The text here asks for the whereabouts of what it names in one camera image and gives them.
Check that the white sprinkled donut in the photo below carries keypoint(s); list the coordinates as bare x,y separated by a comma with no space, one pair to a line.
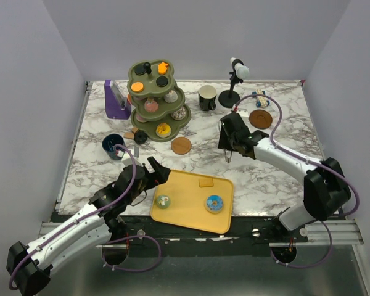
179,114

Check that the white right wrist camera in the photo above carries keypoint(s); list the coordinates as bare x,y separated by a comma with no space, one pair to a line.
240,114

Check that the pink snowball cake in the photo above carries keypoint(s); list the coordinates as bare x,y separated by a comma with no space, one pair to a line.
151,105

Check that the grey snowball cake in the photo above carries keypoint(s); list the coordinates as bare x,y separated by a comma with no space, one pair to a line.
171,97

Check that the black lamp white bulb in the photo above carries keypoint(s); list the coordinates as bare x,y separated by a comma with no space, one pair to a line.
239,73

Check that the orange fish cookie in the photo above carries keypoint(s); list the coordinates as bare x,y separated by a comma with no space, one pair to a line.
162,68

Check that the rectangular beige biscuit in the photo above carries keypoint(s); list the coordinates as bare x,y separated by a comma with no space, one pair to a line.
206,182

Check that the metal serving tongs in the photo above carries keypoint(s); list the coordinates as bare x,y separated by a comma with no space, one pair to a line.
228,155

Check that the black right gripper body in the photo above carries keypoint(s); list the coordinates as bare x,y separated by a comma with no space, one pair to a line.
226,142

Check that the pink frosted donut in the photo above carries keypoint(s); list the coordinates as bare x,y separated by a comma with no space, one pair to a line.
140,119

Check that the black ridged knob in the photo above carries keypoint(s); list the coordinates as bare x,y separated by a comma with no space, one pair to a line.
140,137

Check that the dark blue mug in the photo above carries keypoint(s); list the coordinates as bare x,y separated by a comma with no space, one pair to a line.
113,146

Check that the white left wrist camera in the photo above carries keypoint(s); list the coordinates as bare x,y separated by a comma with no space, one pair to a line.
126,159

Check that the yellow frosted donut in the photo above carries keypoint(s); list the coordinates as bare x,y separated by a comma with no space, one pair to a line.
163,130

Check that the green snowball cake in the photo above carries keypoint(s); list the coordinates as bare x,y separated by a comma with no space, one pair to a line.
163,201

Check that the toy car blue wheels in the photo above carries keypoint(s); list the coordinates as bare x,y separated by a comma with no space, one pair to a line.
262,102

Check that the blue frosted donut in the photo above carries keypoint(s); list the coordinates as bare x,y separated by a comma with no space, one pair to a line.
214,204

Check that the round orange biscuit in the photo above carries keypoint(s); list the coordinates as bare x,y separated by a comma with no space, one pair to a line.
137,87

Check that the purple box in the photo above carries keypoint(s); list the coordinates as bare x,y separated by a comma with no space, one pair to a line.
117,106

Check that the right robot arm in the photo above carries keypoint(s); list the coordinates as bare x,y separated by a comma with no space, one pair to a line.
324,190

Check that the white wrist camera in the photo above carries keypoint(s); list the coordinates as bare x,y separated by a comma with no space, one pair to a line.
240,114
126,159

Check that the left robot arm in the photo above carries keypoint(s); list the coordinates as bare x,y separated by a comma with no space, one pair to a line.
31,265

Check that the black cream mug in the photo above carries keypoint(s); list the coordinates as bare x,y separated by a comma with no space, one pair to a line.
207,97

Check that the dark wooden coaster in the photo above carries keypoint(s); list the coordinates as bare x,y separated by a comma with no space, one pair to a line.
260,119

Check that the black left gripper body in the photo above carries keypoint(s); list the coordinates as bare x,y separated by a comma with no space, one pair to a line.
145,185

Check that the light wooden coaster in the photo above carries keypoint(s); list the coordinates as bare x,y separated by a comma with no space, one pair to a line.
181,145

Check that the small wooden block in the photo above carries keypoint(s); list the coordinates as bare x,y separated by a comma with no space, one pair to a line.
131,134

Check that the yellow serving tray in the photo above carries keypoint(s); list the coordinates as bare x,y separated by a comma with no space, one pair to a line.
187,207

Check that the green tiered cake stand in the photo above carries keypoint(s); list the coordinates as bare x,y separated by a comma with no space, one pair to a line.
160,108

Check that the black patterned sandwich cookie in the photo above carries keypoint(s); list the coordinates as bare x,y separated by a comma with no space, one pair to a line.
139,69

